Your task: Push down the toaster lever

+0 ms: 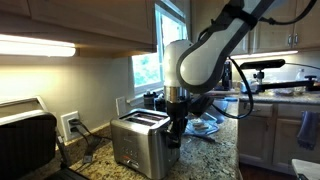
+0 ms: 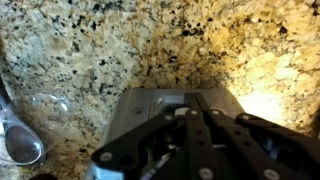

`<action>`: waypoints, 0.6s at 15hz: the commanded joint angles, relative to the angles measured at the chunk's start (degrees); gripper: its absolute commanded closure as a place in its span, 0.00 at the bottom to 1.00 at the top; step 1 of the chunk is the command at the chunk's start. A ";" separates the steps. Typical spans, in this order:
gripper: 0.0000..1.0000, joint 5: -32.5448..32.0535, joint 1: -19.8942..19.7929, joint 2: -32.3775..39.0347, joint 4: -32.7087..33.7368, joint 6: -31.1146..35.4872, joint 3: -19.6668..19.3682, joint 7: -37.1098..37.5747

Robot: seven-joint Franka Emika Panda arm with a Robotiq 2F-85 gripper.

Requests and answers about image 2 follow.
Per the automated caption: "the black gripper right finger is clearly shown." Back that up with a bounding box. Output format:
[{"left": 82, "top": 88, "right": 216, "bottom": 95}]
[{"left": 194, "top": 92, "right": 320, "bottom": 180}]

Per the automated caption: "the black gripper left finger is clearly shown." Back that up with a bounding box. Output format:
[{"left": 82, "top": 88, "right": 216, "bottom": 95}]
[{"left": 90, "top": 92, "right": 215, "bottom": 180}]

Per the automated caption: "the stainless steel two-slot toaster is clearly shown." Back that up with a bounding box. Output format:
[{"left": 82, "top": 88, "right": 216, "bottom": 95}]
[{"left": 83, "top": 87, "right": 246, "bottom": 180}]

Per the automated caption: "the clear wine glass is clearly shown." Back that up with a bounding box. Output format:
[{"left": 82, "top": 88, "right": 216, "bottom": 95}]
[{"left": 0, "top": 91, "right": 75, "bottom": 168}]

